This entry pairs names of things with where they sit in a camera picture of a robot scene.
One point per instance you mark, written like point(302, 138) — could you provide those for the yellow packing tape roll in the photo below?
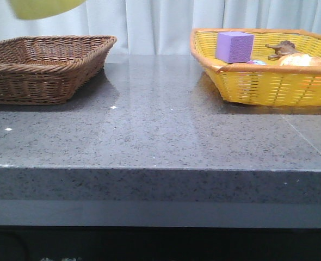
point(37, 9)

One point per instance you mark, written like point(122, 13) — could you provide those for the white curtain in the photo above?
point(163, 27)

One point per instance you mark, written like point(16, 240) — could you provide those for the purple foam cube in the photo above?
point(234, 47)

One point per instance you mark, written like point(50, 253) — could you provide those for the small colourful ball toy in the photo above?
point(256, 62)

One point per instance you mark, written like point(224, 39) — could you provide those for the yellow woven basket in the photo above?
point(267, 84)

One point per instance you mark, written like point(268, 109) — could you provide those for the brown wicker basket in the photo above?
point(48, 70)

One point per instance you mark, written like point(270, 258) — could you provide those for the brown toy animal figure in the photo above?
point(283, 48)

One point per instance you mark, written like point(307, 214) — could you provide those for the bread roll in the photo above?
point(299, 59)

